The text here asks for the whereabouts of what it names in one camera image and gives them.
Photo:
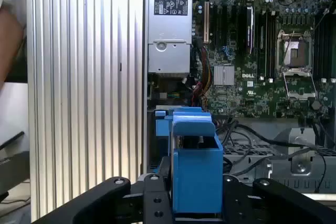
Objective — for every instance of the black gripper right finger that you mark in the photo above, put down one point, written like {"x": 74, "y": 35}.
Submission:
{"x": 275, "y": 203}

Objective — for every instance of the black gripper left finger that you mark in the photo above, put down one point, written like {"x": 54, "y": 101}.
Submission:
{"x": 153, "y": 200}

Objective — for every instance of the hard disk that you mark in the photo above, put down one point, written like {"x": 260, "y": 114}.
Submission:
{"x": 197, "y": 176}

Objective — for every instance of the grey metal disk bay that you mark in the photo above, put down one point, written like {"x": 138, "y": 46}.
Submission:
{"x": 302, "y": 166}

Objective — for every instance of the tan expansion slot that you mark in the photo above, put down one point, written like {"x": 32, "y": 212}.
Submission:
{"x": 206, "y": 22}

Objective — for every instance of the black open PC case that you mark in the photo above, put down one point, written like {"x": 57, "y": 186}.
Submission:
{"x": 283, "y": 129}

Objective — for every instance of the green motherboard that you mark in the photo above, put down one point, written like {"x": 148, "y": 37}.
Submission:
{"x": 236, "y": 98}

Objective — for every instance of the metal socket cover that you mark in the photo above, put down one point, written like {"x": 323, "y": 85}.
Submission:
{"x": 300, "y": 71}

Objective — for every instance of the silver chipset heat sink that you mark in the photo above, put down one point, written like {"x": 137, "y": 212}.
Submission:
{"x": 224, "y": 75}

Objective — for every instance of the silver power supply unit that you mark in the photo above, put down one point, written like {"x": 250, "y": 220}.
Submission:
{"x": 169, "y": 56}

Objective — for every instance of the CPU socket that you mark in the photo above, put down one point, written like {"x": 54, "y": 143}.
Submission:
{"x": 296, "y": 53}

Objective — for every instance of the thin metal locking lever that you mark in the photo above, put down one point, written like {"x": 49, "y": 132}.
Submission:
{"x": 288, "y": 45}

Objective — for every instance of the black RAM slots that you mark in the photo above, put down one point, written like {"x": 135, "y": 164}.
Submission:
{"x": 262, "y": 45}

